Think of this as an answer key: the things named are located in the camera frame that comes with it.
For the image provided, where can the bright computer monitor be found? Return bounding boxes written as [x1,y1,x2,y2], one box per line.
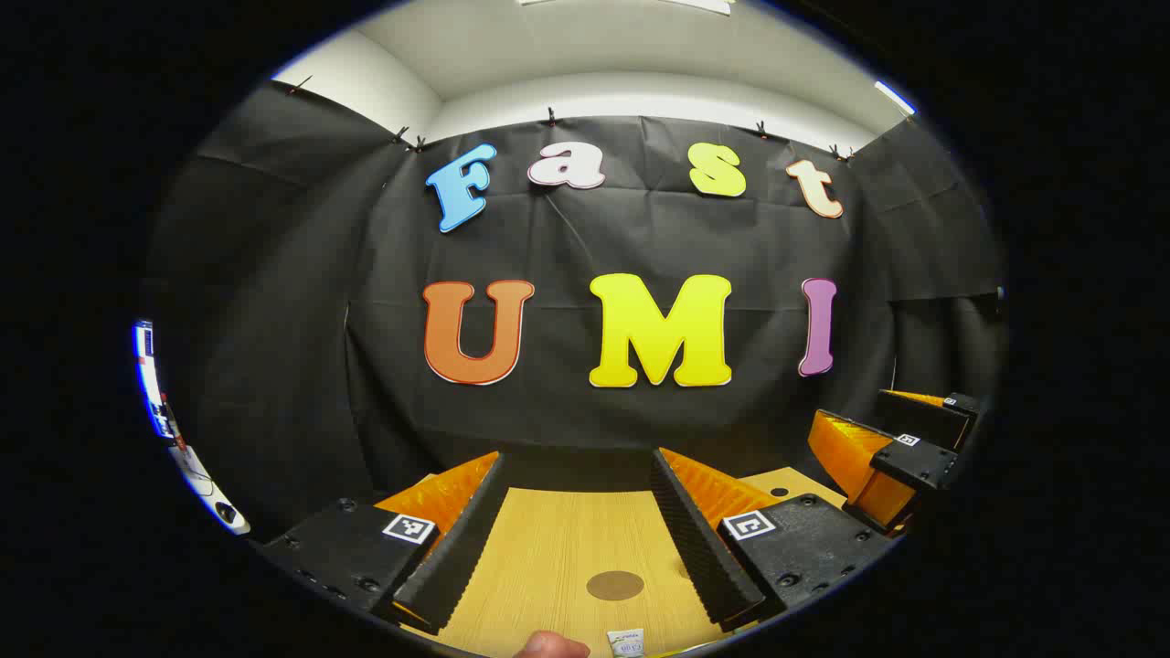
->
[133,320,179,440]

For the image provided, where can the wooden desktop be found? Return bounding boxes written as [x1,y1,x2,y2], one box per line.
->
[402,466,906,658]

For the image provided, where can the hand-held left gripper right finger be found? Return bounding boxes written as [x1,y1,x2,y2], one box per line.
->
[651,448,901,633]

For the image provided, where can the white side desk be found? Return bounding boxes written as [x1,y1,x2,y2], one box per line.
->
[169,443,252,536]

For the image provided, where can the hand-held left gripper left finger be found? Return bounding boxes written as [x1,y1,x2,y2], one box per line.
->
[251,451,509,636]

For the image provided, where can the ceiling light panel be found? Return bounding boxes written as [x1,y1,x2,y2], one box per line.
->
[873,80,918,117]

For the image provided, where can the black backdrop cloth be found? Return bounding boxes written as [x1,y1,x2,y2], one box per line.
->
[146,80,1006,549]

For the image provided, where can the round brown coaster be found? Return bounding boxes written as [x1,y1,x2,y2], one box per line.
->
[586,570,645,601]

